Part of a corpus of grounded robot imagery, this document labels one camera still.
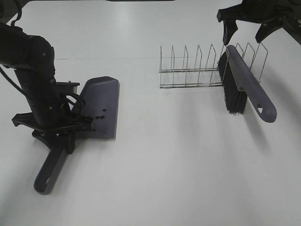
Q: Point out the pile of coffee beans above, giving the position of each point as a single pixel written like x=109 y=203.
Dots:
x=101 y=115

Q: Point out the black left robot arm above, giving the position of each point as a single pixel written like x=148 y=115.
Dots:
x=55 y=106

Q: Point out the chrome wire dish rack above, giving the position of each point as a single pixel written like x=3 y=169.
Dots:
x=200 y=69

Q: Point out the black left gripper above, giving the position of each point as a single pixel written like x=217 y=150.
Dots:
x=45 y=128

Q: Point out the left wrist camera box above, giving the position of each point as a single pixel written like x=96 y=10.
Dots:
x=68 y=87

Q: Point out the purple plastic dustpan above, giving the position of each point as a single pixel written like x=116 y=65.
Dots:
x=99 y=93

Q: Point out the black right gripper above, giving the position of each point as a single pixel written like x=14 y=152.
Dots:
x=271 y=14

